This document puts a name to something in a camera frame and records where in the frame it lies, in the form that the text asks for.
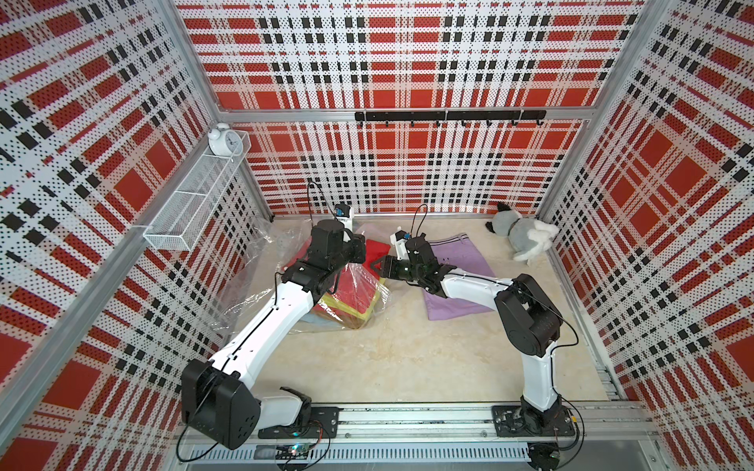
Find black wall hook rail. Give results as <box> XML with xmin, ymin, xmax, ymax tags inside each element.
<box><xmin>355</xmin><ymin>110</ymin><xmax>547</xmax><ymax>125</ymax></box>

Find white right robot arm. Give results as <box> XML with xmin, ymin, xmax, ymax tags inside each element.
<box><xmin>370</xmin><ymin>231</ymin><xmax>581</xmax><ymax>437</ymax></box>

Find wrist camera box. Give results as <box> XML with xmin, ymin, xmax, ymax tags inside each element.
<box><xmin>335</xmin><ymin>203</ymin><xmax>353</xmax><ymax>231</ymax></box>
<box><xmin>390</xmin><ymin>228</ymin><xmax>412</xmax><ymax>260</ymax></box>

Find light blue folded garment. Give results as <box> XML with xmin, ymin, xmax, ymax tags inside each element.
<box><xmin>300</xmin><ymin>312</ymin><xmax>355</xmax><ymax>332</ymax></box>

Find clear plastic vacuum bag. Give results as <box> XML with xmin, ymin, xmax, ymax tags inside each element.
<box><xmin>211</xmin><ymin>217</ymin><xmax>393</xmax><ymax>337</ymax></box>

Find white alarm clock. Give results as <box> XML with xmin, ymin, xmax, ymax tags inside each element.
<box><xmin>207</xmin><ymin>123</ymin><xmax>243</xmax><ymax>157</ymax></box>

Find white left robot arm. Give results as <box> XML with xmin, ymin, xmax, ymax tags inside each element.
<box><xmin>181</xmin><ymin>216</ymin><xmax>366</xmax><ymax>449</ymax></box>

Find grey white plush toy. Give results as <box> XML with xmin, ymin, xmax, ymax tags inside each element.
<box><xmin>485</xmin><ymin>202</ymin><xmax>560</xmax><ymax>265</ymax></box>

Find red trousers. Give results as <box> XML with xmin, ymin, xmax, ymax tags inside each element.
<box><xmin>311</xmin><ymin>239</ymin><xmax>390</xmax><ymax>330</ymax></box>

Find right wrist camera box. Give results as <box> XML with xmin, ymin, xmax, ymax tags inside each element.
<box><xmin>390</xmin><ymin>228</ymin><xmax>412</xmax><ymax>260</ymax></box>

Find white wire wall shelf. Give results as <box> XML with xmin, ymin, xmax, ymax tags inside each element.
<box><xmin>145</xmin><ymin>130</ymin><xmax>251</xmax><ymax>251</ymax></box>

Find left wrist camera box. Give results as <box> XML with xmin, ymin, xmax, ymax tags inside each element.
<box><xmin>335</xmin><ymin>203</ymin><xmax>353</xmax><ymax>231</ymax></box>

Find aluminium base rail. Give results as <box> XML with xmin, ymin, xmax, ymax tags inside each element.
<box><xmin>170</xmin><ymin>402</ymin><xmax>673</xmax><ymax>470</ymax></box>

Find purple trousers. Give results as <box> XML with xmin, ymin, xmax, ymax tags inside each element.
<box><xmin>385</xmin><ymin>232</ymin><xmax>502</xmax><ymax>322</ymax></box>

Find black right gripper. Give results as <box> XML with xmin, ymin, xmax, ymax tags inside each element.
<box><xmin>368</xmin><ymin>254</ymin><xmax>423</xmax><ymax>282</ymax></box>

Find lime green folded trousers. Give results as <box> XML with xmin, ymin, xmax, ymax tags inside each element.
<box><xmin>313</xmin><ymin>273</ymin><xmax>390</xmax><ymax>330</ymax></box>

